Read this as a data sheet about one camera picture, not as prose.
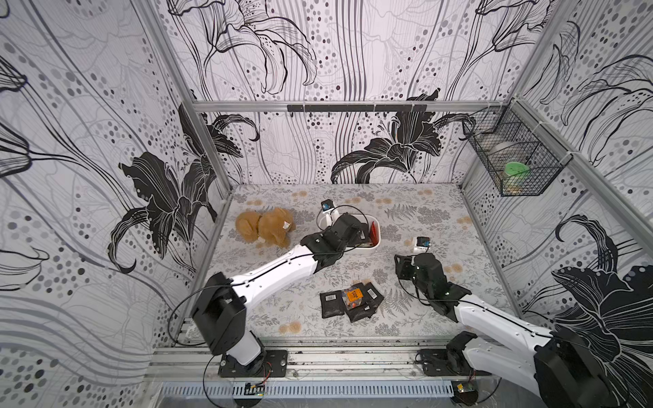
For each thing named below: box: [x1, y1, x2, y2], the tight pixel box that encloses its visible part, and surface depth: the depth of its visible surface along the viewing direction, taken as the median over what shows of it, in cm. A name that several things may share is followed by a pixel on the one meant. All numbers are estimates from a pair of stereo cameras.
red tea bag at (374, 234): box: [369, 221, 380, 246], surface depth 100 cm
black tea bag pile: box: [319, 282, 385, 323], surface depth 85 cm
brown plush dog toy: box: [234, 207, 296, 249], surface depth 95 cm
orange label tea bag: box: [340, 285, 364, 311], surface depth 86 cm
